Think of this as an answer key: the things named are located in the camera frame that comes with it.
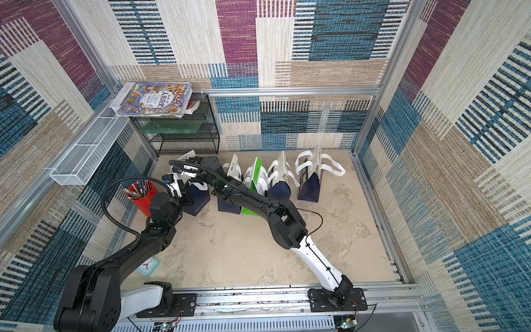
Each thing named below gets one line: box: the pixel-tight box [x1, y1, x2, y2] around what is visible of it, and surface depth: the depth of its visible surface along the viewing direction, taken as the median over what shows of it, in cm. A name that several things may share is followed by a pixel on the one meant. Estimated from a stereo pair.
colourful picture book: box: [108, 82, 193, 118], surface depth 81 cm
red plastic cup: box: [127, 181, 157, 218], surface depth 89 cm
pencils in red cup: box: [122, 179, 158, 207], surface depth 89 cm
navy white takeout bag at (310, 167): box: [295, 145, 346, 203], surface depth 89 cm
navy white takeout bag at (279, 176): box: [265, 150, 301, 201], surface depth 85 cm
